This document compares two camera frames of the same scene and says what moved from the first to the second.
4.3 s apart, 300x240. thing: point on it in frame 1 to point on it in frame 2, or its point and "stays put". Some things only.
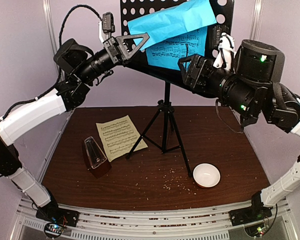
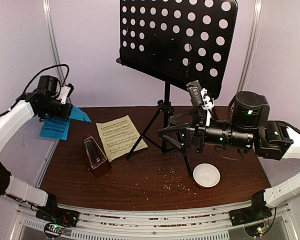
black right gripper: x=193 y=75 to x=190 y=135
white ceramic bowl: x=206 y=175 stays put
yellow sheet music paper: x=119 y=136 stays put
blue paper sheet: x=175 y=33 to x=59 y=128
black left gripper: x=118 y=50 to x=65 y=115
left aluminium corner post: x=49 y=16 stays put
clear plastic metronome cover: x=96 y=156 stays put
